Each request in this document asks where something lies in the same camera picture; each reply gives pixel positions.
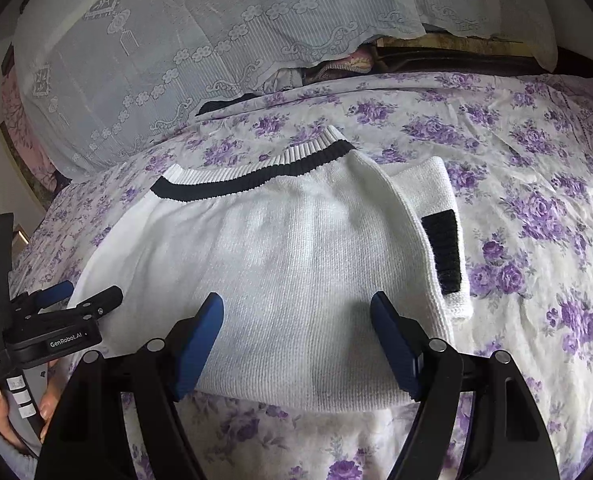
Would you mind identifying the white knit sweater black trim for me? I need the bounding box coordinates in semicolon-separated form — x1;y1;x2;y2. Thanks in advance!
69;126;475;413

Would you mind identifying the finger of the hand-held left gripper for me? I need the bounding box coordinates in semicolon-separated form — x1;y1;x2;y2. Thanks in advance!
29;280;75;308
66;285;124;319

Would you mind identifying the pink patterned cloth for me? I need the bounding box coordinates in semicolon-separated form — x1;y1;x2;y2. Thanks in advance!
1;67;72;193

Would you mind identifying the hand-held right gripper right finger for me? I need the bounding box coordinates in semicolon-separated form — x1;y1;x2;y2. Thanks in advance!
370;291;562;480

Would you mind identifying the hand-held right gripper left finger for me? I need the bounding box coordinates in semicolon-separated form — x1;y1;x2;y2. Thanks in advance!
34;292;224;480

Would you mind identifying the person's left forearm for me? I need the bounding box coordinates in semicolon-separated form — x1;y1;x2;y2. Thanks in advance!
0;400;40;480

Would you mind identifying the purple floral bedsheet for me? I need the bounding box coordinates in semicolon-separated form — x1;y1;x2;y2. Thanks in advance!
16;71;593;480

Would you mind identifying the dark wooden bed frame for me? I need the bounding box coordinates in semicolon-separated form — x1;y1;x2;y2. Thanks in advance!
377;35;593;82

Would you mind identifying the white lace cover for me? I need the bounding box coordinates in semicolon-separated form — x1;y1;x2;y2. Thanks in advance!
14;0;425;178

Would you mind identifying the pink floral quilt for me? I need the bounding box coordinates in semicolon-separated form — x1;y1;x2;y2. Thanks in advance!
301;45;377;86

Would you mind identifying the person's left hand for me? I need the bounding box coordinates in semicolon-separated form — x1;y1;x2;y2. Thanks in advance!
0;360;61;453

